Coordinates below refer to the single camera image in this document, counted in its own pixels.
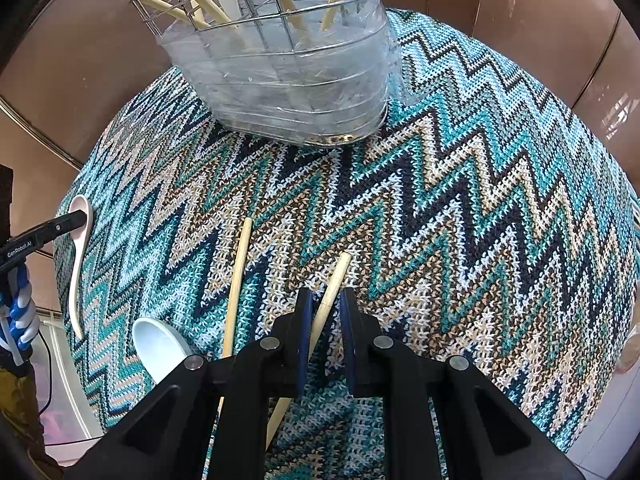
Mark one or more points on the pink ceramic spoon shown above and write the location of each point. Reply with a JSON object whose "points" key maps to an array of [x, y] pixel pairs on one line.
{"points": [[79, 280]]}

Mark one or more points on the brown kitchen cabinet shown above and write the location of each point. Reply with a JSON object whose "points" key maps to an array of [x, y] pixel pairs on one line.
{"points": [[500, 0]]}

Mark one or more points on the light blue ceramic spoon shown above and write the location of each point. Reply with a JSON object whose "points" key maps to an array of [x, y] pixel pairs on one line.
{"points": [[157, 347]]}

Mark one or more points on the person's left hand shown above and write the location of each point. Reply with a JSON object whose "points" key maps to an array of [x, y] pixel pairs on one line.
{"points": [[20, 320]]}

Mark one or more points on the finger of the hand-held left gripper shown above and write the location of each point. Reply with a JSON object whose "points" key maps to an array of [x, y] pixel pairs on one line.
{"points": [[65, 222]]}

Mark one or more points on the zigzag knitted blanket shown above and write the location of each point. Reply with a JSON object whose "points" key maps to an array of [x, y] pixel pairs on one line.
{"points": [[475, 185]]}

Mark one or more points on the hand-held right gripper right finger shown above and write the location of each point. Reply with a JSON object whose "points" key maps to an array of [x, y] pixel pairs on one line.
{"points": [[350, 345]]}

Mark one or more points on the person's olive trousers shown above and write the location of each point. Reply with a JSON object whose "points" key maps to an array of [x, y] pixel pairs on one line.
{"points": [[20, 420]]}

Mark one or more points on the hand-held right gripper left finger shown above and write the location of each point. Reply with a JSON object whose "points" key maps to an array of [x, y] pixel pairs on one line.
{"points": [[302, 340]]}

